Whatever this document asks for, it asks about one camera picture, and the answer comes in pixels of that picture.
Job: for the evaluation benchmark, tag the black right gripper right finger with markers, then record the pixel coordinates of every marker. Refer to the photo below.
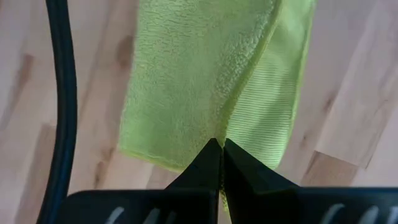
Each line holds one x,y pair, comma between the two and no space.
264,196

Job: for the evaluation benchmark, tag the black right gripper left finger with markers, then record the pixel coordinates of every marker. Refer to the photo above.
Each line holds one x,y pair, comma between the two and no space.
186,199

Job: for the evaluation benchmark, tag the lime green microfiber towel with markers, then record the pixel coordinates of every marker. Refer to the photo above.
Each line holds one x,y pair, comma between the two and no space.
186,77

